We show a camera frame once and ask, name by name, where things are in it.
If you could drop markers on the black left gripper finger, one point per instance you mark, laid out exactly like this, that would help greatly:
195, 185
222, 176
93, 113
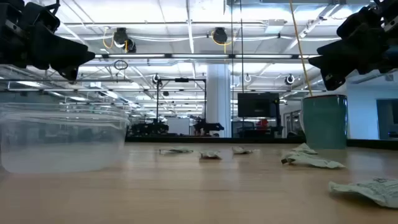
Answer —
71, 73
59, 49

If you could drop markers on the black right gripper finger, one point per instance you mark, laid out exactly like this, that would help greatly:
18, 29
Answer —
334, 79
357, 56

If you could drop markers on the white green sweetener packet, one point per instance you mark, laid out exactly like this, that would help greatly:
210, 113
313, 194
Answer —
373, 191
242, 151
305, 149
210, 155
311, 160
175, 151

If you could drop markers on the black background robot arm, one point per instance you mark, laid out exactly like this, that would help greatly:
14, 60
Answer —
206, 127
149, 128

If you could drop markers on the teal cup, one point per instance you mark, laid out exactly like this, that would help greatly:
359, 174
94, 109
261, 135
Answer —
325, 124

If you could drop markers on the dark window panel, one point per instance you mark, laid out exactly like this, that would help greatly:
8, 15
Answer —
385, 118

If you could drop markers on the clear plastic bin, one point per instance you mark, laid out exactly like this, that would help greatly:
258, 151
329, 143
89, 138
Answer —
62, 140

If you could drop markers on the black monitor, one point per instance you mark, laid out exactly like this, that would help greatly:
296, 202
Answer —
258, 105

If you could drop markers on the red object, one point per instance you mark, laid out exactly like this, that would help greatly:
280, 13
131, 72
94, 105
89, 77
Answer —
262, 124

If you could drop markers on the white building column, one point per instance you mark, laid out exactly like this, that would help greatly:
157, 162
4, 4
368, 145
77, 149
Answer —
218, 102

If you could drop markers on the white panel board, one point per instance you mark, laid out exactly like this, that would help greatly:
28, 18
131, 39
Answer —
178, 126

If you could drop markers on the long ceiling light bar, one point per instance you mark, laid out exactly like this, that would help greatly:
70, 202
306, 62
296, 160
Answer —
199, 56

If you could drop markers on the black table rim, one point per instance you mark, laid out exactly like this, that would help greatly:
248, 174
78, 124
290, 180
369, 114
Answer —
186, 139

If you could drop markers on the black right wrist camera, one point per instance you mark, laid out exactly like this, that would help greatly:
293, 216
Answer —
357, 23

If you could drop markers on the black metal frame rig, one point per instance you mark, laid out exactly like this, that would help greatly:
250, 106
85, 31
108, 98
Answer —
157, 102

